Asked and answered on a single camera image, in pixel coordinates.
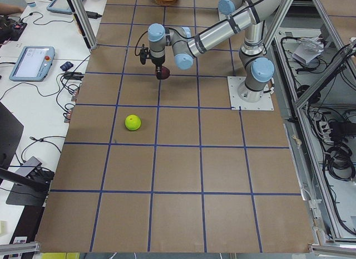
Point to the green apple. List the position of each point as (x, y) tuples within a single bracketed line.
[(132, 122)]

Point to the blue teach pendant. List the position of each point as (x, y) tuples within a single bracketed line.
[(59, 6), (33, 64)]

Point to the aluminium frame post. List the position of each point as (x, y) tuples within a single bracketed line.
[(83, 23)]

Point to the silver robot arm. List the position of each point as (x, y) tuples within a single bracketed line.
[(245, 16)]

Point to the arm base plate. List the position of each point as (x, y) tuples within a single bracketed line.
[(243, 99)]

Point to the black monitor stand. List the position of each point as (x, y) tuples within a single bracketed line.
[(30, 180)]

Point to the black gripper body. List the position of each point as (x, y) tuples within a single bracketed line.
[(157, 62)]

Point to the dark red apple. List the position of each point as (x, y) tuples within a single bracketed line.
[(162, 72)]

